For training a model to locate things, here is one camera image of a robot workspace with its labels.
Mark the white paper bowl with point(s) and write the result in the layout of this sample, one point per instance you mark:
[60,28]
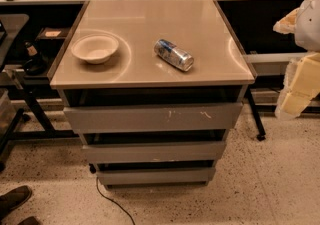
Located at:
[95,49]

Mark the black caster leg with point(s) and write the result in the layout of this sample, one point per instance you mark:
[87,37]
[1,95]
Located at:
[261,132]

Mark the black desk frame leg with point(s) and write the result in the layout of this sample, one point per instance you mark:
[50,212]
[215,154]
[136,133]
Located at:
[10,134]

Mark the black bottle with label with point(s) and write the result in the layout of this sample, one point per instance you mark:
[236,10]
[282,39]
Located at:
[36,63]

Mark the grey top drawer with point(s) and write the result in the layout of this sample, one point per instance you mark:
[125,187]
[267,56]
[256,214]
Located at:
[153,118]

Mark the grey bottom drawer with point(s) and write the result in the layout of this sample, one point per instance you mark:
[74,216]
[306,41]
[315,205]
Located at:
[137,177]

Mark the silver blue soda can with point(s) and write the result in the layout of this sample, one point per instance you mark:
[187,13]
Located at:
[173,55]

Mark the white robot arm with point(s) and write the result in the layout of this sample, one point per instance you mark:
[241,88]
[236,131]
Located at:
[307,28]

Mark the brown right shoe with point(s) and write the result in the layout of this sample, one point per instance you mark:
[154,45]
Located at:
[32,220]

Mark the grey drawer cabinet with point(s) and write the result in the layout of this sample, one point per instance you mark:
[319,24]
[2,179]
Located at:
[136,75]

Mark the grey drawer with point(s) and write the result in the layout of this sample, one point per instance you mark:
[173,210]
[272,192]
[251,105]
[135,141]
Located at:
[137,177]
[153,118]
[154,152]

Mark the grey middle drawer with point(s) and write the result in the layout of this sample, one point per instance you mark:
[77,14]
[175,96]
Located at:
[154,152]

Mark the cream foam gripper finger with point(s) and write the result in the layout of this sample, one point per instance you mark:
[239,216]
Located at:
[301,86]
[286,25]

